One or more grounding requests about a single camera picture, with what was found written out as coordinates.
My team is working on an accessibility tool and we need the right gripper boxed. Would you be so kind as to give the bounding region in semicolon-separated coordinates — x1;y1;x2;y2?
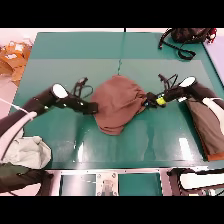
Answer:
145;92;168;108

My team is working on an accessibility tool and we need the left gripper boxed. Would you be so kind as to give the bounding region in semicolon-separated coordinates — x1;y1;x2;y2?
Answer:
77;99;100;116

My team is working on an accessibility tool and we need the brown T-shirt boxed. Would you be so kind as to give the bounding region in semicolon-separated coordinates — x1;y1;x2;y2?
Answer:
89;74;148;136

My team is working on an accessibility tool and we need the grey garment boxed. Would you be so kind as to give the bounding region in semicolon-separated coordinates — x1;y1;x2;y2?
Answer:
185;99;224;158

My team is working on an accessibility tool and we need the black bag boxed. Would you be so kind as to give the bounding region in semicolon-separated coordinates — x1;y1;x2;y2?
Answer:
158;27;218;61

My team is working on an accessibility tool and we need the white garment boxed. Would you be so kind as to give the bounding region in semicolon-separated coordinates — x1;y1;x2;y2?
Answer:
1;134;53;170

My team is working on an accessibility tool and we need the orange garment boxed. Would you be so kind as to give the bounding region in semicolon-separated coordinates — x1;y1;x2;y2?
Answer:
203;149;224;162

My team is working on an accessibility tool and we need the dark green garment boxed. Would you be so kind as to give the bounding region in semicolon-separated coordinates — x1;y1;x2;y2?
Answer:
0;162;38;188

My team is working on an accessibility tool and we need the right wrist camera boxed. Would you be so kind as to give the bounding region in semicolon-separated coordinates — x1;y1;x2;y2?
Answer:
157;73;180;93

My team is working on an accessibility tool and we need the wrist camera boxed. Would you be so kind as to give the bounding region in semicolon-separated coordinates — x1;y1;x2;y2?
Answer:
157;73;180;93
71;77;95;100

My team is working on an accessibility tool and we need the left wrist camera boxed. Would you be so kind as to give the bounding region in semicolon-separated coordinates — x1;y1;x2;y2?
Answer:
71;77;95;100

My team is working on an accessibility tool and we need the silver frame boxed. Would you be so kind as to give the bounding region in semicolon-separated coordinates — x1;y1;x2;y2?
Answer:
43;167;224;197

